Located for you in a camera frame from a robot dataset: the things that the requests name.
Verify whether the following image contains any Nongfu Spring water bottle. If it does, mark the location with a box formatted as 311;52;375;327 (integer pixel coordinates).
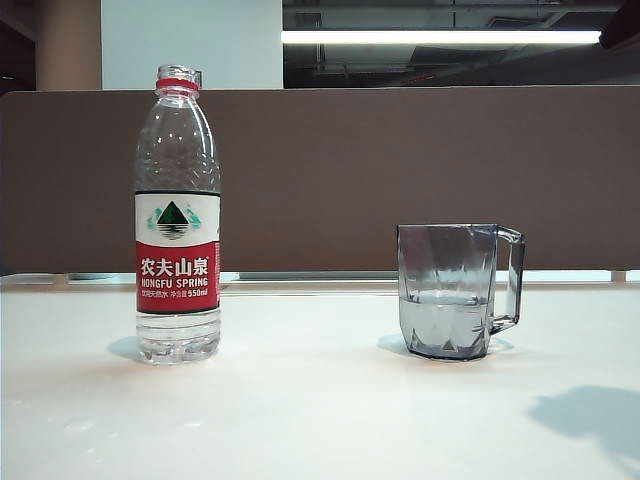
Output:
133;63;223;366

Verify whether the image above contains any brown desk partition panel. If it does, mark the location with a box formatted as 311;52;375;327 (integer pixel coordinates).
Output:
0;88;640;275

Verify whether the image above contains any grey transparent octagonal cup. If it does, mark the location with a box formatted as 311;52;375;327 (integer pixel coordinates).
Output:
396;222;526;361

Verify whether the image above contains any white ceiling light tube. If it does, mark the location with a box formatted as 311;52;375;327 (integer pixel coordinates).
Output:
281;29;603;45

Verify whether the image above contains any beige round pillar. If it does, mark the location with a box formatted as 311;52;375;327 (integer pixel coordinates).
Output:
34;0;103;92

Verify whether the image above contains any white partition base rail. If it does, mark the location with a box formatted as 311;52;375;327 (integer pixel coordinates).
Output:
222;270;614;284

